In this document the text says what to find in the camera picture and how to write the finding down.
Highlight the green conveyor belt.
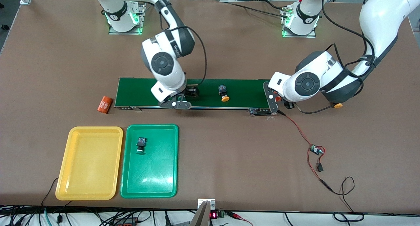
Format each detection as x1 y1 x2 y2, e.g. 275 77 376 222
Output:
114 77 278 117

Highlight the small green circuit board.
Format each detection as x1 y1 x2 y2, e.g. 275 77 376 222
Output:
309 144 326 156

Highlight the green plastic tray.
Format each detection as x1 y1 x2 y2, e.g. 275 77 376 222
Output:
120 124 179 199

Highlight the yellow plastic tray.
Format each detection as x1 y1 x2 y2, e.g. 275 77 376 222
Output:
55 126 124 201

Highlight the red black clip lead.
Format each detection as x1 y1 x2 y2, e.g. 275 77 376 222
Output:
226 211 254 226

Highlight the red black wire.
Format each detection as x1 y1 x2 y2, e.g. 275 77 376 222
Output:
279 110 332 191

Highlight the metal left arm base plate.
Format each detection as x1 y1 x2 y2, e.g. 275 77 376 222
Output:
281 6 317 38

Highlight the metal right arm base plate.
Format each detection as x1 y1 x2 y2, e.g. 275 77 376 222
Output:
108 0 146 35

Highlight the black power cable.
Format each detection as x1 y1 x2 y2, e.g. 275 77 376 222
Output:
219 1 291 18

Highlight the thin black cable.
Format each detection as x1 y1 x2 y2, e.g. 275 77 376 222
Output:
41 177 59 207
330 176 365 221

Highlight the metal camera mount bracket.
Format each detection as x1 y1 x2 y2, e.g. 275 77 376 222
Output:
189 198 216 226

